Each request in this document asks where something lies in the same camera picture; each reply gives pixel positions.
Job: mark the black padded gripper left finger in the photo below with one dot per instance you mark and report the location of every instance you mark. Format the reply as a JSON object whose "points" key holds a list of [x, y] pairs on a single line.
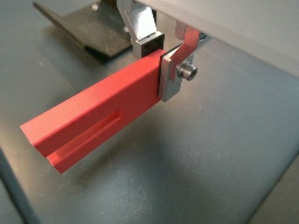
{"points": [[138, 16]]}

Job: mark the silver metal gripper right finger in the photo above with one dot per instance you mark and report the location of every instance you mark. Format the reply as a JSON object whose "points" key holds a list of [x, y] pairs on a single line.
{"points": [[177, 67]]}

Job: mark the red double-square bar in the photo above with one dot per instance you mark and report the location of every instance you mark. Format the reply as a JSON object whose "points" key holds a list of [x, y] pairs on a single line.
{"points": [[74, 128]]}

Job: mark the black curved holder stand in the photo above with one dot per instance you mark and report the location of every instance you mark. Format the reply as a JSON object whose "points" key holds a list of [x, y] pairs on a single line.
{"points": [[95, 27]]}

